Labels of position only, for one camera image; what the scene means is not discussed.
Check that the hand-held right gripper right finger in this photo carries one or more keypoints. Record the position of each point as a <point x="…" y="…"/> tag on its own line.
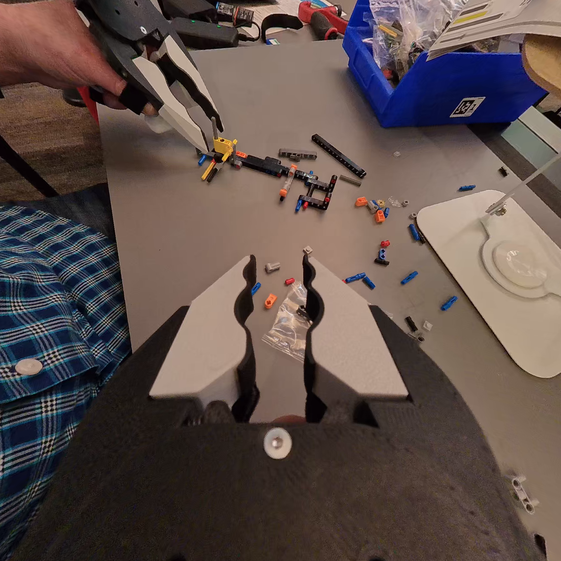
<point x="355" y="350"/>

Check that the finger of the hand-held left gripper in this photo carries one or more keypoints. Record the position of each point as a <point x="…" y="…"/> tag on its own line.
<point x="186" y="65"/>
<point x="171" y="109"/>

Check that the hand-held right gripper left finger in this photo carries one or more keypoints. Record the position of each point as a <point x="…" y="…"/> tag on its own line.
<point x="201" y="350"/>

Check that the black yellow lego assembly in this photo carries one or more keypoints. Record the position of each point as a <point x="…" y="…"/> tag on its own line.
<point x="263" y="163"/>

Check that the lego instruction booklet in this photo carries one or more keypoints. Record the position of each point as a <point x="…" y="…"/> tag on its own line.
<point x="482" y="22"/>

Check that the scattered small loose lego pieces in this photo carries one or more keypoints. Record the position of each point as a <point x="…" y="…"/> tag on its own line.
<point x="409" y="277"/>

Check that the grey lego beam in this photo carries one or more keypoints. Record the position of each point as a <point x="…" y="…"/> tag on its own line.
<point x="298" y="154"/>

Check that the short dark grey lego axle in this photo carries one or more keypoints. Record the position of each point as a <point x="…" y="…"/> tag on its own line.
<point x="350" y="180"/>

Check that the long black lego beam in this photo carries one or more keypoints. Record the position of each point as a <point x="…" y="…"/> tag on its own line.
<point x="339" y="155"/>

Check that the short white lego beam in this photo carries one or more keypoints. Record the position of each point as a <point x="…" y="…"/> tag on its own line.
<point x="523" y="493"/>

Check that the person's left hand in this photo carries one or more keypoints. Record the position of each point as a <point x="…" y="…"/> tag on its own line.
<point x="52" y="48"/>

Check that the black power brick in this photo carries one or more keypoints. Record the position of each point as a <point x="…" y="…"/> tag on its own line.
<point x="204" y="33"/>

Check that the black device with antenna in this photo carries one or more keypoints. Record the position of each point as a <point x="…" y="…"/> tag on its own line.
<point x="188" y="8"/>

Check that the small clear zip bag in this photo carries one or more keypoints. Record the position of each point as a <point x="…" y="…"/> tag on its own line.
<point x="285" y="324"/>

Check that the paper sheet with blue header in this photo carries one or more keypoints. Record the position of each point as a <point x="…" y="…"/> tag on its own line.
<point x="285" y="6"/>

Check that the blue plaid shirt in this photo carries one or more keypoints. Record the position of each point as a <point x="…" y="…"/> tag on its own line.
<point x="52" y="328"/>

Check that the bunch of clear parts bags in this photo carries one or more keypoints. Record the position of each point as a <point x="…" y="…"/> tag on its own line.
<point x="407" y="30"/>

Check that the blue plastic parts bin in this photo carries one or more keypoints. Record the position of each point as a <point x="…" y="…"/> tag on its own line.
<point x="416" y="101"/>

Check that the white base plate with dome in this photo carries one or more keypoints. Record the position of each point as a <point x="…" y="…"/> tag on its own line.
<point x="460" y="271"/>

